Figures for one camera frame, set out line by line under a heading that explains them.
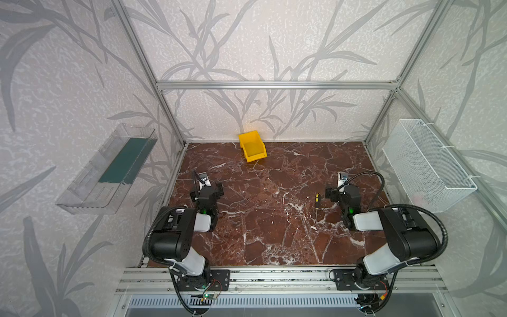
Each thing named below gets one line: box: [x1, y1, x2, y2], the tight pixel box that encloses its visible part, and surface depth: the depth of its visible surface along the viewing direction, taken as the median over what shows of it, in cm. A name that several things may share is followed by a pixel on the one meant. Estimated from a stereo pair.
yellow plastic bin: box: [238, 130, 268, 163], surface depth 114 cm
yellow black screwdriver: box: [315, 192, 320, 223], surface depth 96 cm
